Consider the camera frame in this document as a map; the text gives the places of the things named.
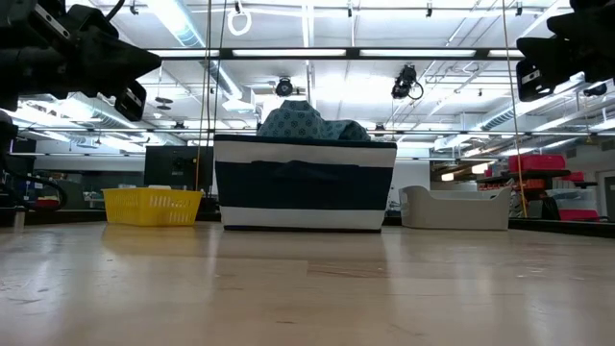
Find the black hanging cable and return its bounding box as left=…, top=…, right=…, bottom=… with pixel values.
left=194, top=0, right=228, bottom=193

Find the yellow plastic mesh basket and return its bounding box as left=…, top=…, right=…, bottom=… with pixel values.
left=101, top=186, right=204, bottom=228

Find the black shelf table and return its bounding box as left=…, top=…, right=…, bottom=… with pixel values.
left=477, top=167, right=600, bottom=220

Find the navy white striped fabric bin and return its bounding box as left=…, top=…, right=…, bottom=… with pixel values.
left=213, top=134, right=399, bottom=235

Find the teal patterned cloth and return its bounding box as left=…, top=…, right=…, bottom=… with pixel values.
left=257, top=99, right=372, bottom=142

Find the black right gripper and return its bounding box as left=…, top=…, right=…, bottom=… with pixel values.
left=516, top=0, right=615, bottom=103

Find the white cable ring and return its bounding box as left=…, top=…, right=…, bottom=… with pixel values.
left=226, top=6, right=253, bottom=37

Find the red plastic storage bin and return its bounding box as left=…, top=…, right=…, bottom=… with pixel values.
left=507, top=153, right=568, bottom=174
left=558, top=208, right=601, bottom=223

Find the black monitor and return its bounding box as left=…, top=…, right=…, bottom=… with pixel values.
left=143, top=145, right=215, bottom=192

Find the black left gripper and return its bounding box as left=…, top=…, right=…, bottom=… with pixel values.
left=0, top=0, right=162, bottom=122

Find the black camera with cable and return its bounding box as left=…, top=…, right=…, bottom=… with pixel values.
left=390, top=63, right=425, bottom=102

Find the yellow hanging rope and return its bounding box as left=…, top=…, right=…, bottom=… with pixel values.
left=501, top=0, right=529, bottom=218

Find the grey plastic bin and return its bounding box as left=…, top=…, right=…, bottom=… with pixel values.
left=398, top=185, right=513, bottom=232

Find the black aluminium rig frame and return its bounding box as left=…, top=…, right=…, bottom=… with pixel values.
left=0, top=46, right=615, bottom=239

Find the black overhead camera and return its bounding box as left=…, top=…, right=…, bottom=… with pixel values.
left=274, top=76, right=295, bottom=98

